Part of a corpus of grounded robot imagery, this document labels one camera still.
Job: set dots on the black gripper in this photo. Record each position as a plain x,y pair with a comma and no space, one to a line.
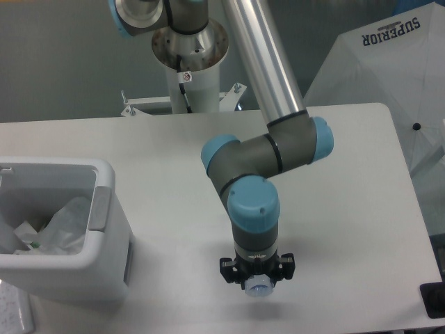
264,274

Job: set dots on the crushed clear plastic bottle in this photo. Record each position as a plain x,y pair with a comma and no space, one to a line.
259,286

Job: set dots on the white plastic bag green print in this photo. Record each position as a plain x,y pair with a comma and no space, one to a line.
65,233

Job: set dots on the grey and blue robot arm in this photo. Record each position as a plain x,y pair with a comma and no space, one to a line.
190,45

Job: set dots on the white trash can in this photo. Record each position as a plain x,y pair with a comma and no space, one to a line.
33,189

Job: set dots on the trash inside the can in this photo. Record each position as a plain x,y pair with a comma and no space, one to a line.
19,241

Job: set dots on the black device at table edge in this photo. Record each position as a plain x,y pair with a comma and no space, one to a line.
433,299

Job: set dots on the white paper sheet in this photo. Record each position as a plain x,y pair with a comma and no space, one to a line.
16,313

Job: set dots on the white Superior umbrella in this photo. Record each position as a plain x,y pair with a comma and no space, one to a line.
398,62

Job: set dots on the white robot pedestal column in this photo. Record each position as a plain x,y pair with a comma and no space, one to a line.
197,91

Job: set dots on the white metal base frame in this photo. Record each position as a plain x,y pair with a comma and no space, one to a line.
228,101

